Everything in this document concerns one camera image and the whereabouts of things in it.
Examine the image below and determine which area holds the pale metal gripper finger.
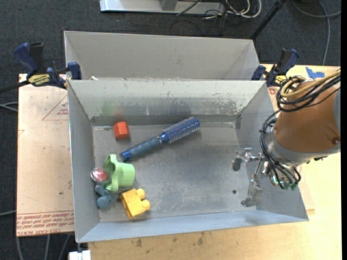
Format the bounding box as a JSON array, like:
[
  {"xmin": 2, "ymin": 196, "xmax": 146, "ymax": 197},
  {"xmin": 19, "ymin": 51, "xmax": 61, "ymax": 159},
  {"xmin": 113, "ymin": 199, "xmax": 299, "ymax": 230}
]
[
  {"xmin": 232, "ymin": 147, "xmax": 253, "ymax": 172},
  {"xmin": 240, "ymin": 173, "xmax": 265, "ymax": 208}
]

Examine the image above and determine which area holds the grey metal bin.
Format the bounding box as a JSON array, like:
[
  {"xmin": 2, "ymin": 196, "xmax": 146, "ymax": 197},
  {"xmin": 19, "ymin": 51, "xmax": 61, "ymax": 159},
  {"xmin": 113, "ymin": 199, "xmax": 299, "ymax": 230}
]
[{"xmin": 63, "ymin": 30, "xmax": 310, "ymax": 244}]

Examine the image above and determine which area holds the blue round hairbrush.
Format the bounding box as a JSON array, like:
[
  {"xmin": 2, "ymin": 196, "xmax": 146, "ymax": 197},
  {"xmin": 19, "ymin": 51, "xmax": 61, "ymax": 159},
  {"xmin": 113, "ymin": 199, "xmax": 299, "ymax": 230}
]
[{"xmin": 120, "ymin": 116, "xmax": 201, "ymax": 162}]

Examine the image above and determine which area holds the yellow toy building block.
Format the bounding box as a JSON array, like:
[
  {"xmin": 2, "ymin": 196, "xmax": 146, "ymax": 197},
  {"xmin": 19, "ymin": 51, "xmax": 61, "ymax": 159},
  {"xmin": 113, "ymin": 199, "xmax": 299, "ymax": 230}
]
[{"xmin": 120, "ymin": 188, "xmax": 151, "ymax": 219}]

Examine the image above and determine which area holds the light green toy cup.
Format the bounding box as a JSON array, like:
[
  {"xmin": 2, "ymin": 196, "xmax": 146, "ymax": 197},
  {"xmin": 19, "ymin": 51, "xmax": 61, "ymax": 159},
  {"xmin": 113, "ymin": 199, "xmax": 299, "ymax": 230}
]
[{"xmin": 102, "ymin": 154, "xmax": 136, "ymax": 192}]

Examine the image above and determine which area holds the orange toy block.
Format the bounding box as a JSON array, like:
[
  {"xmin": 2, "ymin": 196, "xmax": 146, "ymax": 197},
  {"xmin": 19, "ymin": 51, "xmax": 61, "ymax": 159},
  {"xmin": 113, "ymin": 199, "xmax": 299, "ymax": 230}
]
[{"xmin": 113, "ymin": 121, "xmax": 131, "ymax": 141}]

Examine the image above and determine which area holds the blue-grey toy figure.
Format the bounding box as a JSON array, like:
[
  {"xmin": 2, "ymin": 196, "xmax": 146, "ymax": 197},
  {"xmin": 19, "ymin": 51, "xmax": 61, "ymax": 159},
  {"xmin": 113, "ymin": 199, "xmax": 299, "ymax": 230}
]
[{"xmin": 94, "ymin": 184, "xmax": 116, "ymax": 210}]

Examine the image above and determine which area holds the pink clear round toy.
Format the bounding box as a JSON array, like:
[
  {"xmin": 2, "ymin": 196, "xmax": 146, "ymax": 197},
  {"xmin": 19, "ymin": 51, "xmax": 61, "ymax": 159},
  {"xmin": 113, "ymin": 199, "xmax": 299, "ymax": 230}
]
[{"xmin": 90, "ymin": 167, "xmax": 110, "ymax": 184}]

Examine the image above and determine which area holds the brown cardboard board red print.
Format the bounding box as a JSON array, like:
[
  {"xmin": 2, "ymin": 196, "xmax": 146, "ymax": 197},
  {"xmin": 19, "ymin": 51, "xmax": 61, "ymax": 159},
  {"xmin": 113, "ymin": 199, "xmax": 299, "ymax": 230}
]
[{"xmin": 16, "ymin": 73, "xmax": 317, "ymax": 238}]

